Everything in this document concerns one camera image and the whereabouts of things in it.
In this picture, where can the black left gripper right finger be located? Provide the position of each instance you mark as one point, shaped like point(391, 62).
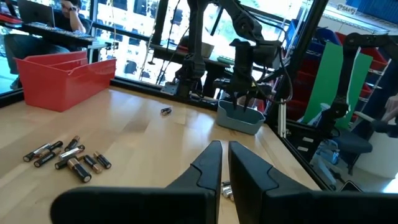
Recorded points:
point(280, 205)

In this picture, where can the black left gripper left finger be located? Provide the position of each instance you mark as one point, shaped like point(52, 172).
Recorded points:
point(186, 202)

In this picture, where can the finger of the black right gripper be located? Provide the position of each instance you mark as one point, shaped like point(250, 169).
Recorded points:
point(247, 101)
point(235, 101)

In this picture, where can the large black copper battery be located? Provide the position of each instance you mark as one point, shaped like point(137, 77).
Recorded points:
point(80, 171)

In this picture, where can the batteries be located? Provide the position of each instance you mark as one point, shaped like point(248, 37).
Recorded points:
point(45, 159)

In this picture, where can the black background robot arm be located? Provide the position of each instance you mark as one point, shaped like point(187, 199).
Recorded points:
point(367, 40)

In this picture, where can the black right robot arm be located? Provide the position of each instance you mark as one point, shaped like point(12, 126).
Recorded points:
point(196, 37)

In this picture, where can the blue-grey plastic tray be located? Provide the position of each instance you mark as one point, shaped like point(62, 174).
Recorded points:
point(239, 123)

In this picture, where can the white tube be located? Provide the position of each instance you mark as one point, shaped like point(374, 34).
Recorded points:
point(282, 118)

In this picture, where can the red storage bin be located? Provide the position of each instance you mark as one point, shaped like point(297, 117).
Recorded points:
point(308, 84)
point(377, 59)

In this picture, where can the dark background table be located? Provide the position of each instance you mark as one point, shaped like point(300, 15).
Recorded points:
point(168, 53)

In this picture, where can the green board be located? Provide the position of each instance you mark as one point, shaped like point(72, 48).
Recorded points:
point(326, 77)

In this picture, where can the blue storage bin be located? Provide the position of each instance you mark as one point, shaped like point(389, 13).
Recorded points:
point(323, 37)
point(379, 11)

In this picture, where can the blue office chair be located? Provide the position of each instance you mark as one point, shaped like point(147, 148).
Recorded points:
point(353, 143)

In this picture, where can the white cabinet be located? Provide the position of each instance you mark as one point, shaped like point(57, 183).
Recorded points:
point(382, 155)

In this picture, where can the white sign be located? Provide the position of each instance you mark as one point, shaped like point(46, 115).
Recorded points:
point(346, 8)

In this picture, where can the single silver battery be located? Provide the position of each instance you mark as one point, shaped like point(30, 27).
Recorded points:
point(71, 144)

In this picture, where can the person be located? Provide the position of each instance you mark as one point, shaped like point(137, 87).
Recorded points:
point(31, 49)
point(392, 109)

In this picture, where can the red plastic bin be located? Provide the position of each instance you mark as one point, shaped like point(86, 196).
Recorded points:
point(62, 90)

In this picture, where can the black desk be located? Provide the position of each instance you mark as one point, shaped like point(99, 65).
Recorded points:
point(53, 34)

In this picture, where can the grey laptop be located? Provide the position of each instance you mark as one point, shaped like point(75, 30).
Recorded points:
point(35, 12)

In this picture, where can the black upright frame post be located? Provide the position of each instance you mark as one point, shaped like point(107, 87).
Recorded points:
point(306, 37)

